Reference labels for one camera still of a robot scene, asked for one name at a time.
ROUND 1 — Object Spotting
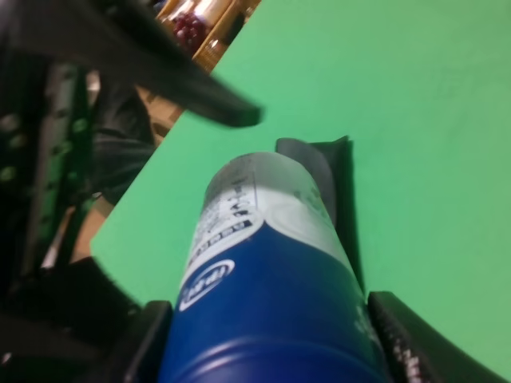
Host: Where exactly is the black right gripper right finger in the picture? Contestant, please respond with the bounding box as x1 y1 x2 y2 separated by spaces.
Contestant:
368 291 506 383

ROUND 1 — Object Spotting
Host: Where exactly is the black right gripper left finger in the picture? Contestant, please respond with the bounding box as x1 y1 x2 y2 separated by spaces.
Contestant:
120 301 173 382

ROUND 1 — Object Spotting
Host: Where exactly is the blue and white bottle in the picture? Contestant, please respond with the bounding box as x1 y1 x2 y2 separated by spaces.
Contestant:
159 152 390 382

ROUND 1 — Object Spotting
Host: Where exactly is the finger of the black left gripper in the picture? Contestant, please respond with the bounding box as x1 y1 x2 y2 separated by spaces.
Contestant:
1 1 263 128

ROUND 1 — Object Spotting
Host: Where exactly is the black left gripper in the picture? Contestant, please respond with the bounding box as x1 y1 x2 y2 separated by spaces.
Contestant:
1 257 141 382

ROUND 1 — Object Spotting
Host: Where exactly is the wooden shelf with items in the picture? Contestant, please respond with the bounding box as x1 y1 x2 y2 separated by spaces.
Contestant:
153 0 260 72

